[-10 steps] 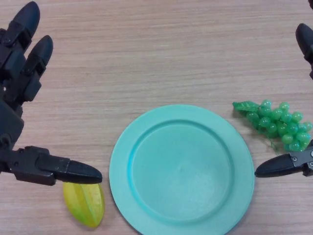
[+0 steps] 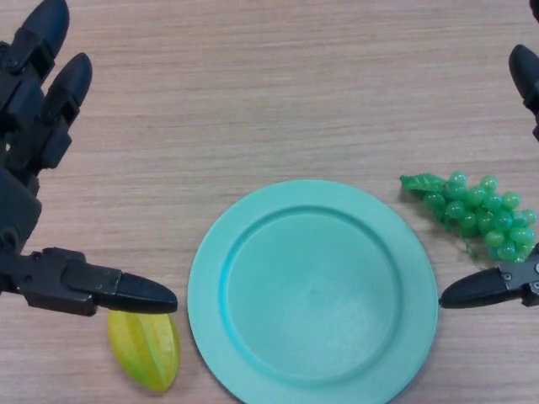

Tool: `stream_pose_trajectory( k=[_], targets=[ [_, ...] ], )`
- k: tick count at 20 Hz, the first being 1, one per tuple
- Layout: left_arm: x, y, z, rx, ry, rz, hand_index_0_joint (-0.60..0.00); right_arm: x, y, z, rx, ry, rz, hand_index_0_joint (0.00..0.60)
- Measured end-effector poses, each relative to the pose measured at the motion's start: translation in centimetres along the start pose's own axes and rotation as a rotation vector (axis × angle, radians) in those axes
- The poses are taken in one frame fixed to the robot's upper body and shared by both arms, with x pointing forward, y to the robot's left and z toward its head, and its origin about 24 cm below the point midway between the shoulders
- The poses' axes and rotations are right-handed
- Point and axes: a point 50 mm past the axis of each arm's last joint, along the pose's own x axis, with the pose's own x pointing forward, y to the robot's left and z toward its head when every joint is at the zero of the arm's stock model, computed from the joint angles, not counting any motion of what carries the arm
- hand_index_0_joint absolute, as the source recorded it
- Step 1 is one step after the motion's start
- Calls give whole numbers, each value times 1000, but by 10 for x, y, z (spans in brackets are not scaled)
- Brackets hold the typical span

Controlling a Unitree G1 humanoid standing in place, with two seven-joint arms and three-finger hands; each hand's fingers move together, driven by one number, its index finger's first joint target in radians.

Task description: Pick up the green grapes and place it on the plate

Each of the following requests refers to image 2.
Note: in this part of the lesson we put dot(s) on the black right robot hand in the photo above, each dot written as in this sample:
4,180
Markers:
484,288

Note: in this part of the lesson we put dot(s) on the yellow green starfruit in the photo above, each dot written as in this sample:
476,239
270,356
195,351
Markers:
143,351

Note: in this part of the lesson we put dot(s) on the green grapes bunch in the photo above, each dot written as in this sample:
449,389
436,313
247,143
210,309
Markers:
463,210

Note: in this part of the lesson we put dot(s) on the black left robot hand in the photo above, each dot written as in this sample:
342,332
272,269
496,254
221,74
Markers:
21,214

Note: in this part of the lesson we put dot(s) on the teal round plate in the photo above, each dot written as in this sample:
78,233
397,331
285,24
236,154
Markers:
311,294

